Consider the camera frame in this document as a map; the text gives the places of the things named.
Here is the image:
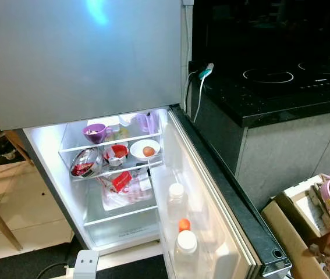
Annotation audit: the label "glass fridge shelf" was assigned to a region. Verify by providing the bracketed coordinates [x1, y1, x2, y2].
[58, 131, 164, 154]
[69, 160, 165, 181]

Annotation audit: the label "black topped kitchen counter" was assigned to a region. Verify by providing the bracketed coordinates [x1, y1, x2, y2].
[188, 55, 330, 213]

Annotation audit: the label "white power cable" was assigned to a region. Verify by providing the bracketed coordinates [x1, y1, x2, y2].
[182, 0, 212, 123]

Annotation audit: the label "brown cardboard box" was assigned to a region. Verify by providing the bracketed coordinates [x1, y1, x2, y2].
[261, 201, 328, 279]

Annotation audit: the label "purple jug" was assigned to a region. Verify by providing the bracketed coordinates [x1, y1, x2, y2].
[134, 112, 159, 135]

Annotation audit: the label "white bowl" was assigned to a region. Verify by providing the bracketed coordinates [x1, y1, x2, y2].
[130, 139, 161, 163]

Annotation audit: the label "clear crisper drawer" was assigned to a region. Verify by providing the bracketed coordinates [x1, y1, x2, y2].
[83, 203, 161, 249]

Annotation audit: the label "purple cup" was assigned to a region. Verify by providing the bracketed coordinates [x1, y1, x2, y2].
[83, 123, 108, 145]

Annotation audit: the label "wide white capped bottle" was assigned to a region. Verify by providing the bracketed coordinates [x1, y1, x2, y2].
[173, 230, 200, 279]

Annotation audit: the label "teal plug adapter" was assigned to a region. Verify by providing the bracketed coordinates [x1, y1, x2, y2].
[198, 63, 215, 80]

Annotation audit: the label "white lined fridge door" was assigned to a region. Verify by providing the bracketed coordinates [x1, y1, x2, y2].
[152, 106, 292, 279]

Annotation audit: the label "black induction cooktop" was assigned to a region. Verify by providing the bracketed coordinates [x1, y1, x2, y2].
[235, 58, 330, 94]

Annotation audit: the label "clear bag red label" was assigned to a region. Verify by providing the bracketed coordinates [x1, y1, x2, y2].
[98, 170, 154, 211]

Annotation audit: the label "white container red contents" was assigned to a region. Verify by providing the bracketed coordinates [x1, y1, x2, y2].
[103, 143, 130, 168]

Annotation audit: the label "steel bowl red packet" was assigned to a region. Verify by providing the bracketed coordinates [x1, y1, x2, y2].
[69, 146, 104, 178]

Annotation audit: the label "grey fridge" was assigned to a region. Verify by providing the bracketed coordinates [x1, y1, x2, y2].
[0, 0, 183, 256]

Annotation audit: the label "open cardboard box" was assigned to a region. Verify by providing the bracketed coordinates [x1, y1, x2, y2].
[275, 174, 330, 279]

